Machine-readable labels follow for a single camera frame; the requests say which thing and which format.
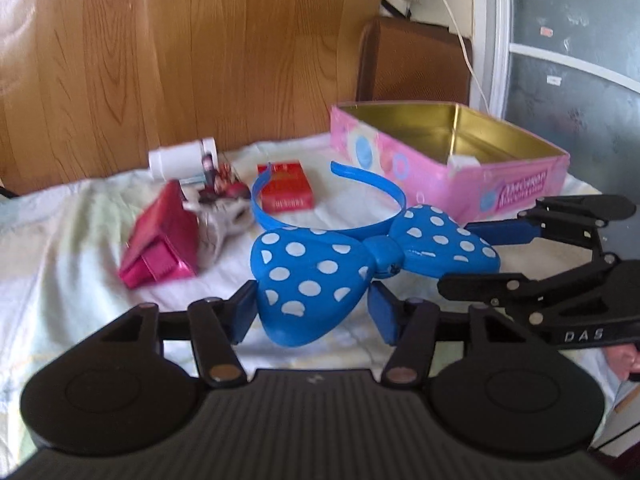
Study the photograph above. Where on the pink shiny wallet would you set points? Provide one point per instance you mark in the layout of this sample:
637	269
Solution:
160	240

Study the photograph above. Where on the wooden headboard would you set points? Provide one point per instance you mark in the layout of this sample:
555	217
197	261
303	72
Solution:
175	50

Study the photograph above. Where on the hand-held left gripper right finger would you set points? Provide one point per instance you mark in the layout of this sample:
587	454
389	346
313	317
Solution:
382	312

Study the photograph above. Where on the white plastic bottle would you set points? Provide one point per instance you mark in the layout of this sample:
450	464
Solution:
175	157

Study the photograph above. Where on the pink tin box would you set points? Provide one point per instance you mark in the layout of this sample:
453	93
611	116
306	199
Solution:
430	180

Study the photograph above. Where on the red cardboard box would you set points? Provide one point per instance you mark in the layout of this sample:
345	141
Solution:
287	190

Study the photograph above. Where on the blue polka dot bow headband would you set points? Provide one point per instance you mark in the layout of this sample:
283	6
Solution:
310	260

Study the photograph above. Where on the person's right hand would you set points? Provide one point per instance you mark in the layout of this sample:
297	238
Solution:
624	362

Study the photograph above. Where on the white framed glass door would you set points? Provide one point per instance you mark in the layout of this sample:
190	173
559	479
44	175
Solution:
570	35

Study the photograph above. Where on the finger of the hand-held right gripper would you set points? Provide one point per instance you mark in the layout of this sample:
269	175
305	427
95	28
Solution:
475	285
500	232

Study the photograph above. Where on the small doll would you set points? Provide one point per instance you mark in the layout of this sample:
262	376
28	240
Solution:
220	180

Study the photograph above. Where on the white figurine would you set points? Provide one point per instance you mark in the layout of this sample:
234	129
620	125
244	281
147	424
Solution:
217	230

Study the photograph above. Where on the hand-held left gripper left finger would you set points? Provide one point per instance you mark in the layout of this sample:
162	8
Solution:
245	310

